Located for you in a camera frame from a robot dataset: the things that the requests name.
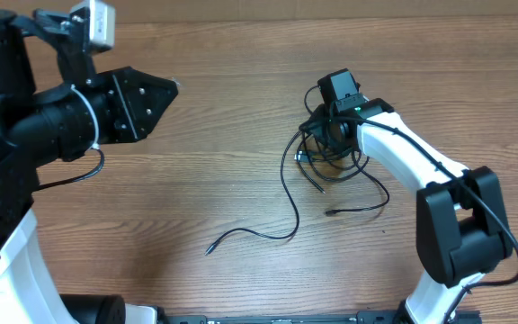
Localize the black usb cable long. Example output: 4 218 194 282
204 130 301 257

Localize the black usb cable short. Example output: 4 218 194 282
293 130 391 218

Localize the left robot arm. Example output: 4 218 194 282
0 1 178 323

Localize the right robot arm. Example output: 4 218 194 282
296 69 518 323

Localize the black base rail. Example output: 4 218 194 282
60 293 482 324

